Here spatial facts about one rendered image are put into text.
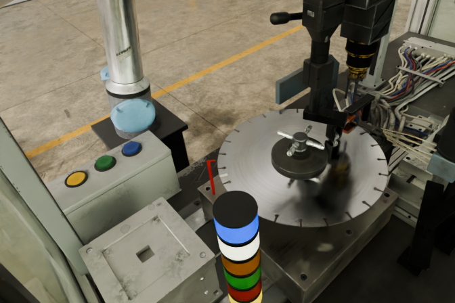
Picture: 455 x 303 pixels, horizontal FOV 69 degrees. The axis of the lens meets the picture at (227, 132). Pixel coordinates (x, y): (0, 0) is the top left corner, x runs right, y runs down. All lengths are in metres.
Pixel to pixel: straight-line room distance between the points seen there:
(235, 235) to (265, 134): 0.43
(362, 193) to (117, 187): 0.51
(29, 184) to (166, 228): 0.24
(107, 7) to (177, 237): 0.52
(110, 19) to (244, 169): 0.46
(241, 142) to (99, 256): 0.35
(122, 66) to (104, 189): 0.30
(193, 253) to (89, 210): 0.29
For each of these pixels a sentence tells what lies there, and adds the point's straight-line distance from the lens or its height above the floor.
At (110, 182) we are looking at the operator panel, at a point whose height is 0.90.
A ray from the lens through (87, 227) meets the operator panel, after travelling 0.84.
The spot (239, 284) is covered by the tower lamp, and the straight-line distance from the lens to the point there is 0.42.
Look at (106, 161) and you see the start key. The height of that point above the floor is 0.91.
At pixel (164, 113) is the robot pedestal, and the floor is 0.75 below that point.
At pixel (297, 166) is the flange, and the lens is 0.65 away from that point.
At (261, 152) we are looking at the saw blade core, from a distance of 0.69.
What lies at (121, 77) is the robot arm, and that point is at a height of 1.02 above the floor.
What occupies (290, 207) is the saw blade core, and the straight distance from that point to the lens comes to 0.60.
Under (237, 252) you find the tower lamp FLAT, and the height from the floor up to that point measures 1.11.
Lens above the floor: 1.42
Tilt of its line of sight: 39 degrees down
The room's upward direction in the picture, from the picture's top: 7 degrees counter-clockwise
